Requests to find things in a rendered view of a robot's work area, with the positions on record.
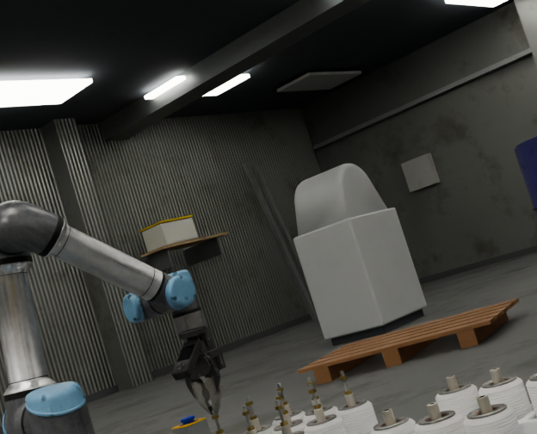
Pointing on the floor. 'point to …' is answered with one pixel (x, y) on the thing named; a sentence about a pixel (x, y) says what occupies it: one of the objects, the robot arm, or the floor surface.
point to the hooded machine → (354, 257)
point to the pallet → (411, 341)
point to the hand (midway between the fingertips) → (212, 409)
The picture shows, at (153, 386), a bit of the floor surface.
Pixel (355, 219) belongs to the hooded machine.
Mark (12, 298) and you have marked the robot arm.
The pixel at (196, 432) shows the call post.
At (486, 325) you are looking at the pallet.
